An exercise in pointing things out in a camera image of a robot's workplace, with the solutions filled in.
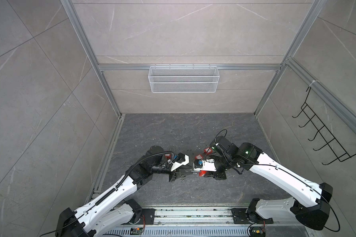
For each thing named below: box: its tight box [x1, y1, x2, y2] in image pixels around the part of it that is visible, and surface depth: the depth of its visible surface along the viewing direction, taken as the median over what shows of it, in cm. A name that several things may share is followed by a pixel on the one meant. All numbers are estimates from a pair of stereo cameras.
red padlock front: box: [198, 170, 208, 177], surface depth 66 cm
